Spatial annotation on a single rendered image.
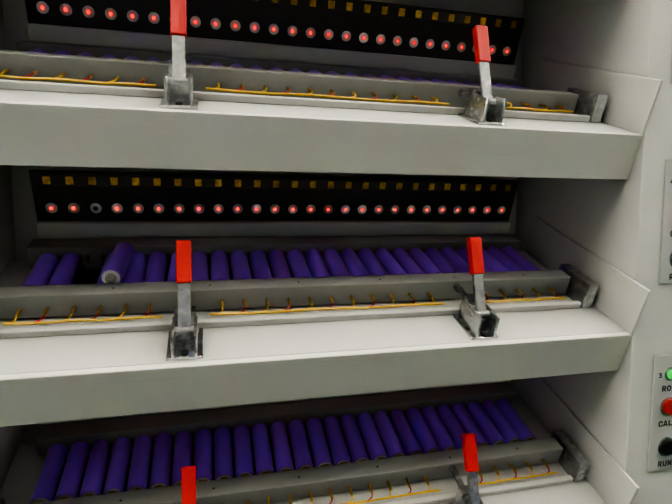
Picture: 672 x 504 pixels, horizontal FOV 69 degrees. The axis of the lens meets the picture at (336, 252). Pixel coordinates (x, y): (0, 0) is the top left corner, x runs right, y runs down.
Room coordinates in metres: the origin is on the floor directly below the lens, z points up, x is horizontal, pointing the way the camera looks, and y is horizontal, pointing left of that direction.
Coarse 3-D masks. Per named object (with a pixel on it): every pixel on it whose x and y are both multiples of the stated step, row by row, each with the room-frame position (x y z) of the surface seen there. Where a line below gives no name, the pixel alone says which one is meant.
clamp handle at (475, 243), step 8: (472, 240) 0.47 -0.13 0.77; (480, 240) 0.47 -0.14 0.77; (472, 248) 0.47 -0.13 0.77; (480, 248) 0.47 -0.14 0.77; (472, 256) 0.46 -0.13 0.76; (480, 256) 0.47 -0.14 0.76; (472, 264) 0.46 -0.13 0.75; (480, 264) 0.46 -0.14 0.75; (472, 272) 0.46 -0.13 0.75; (480, 272) 0.46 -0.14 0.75; (472, 280) 0.46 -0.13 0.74; (480, 280) 0.46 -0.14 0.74; (480, 288) 0.46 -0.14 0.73; (480, 296) 0.46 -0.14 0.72; (480, 304) 0.46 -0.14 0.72
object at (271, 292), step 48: (0, 288) 0.41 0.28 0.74; (48, 288) 0.42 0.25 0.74; (96, 288) 0.42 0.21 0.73; (144, 288) 0.43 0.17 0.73; (192, 288) 0.44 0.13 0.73; (240, 288) 0.45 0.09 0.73; (288, 288) 0.46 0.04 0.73; (336, 288) 0.47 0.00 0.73; (384, 288) 0.48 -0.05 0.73; (432, 288) 0.50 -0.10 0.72; (528, 288) 0.53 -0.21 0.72
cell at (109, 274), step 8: (120, 248) 0.47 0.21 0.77; (128, 248) 0.48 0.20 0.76; (112, 256) 0.46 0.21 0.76; (120, 256) 0.46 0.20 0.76; (128, 256) 0.47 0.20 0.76; (112, 264) 0.44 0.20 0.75; (120, 264) 0.45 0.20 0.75; (128, 264) 0.47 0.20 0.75; (104, 272) 0.43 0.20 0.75; (112, 272) 0.43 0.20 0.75; (120, 272) 0.44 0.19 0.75; (104, 280) 0.43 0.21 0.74; (112, 280) 0.43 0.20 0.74; (120, 280) 0.44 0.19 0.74
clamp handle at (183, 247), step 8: (176, 240) 0.40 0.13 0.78; (184, 240) 0.40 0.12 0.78; (176, 248) 0.40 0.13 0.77; (184, 248) 0.40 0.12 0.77; (176, 256) 0.40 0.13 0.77; (184, 256) 0.40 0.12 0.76; (176, 264) 0.40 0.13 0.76; (184, 264) 0.40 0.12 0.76; (176, 272) 0.40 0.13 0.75; (184, 272) 0.40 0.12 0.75; (176, 280) 0.39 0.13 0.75; (184, 280) 0.40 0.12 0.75; (184, 288) 0.40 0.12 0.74; (184, 296) 0.39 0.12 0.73; (184, 304) 0.39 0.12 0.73; (184, 312) 0.39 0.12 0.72; (184, 320) 0.39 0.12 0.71
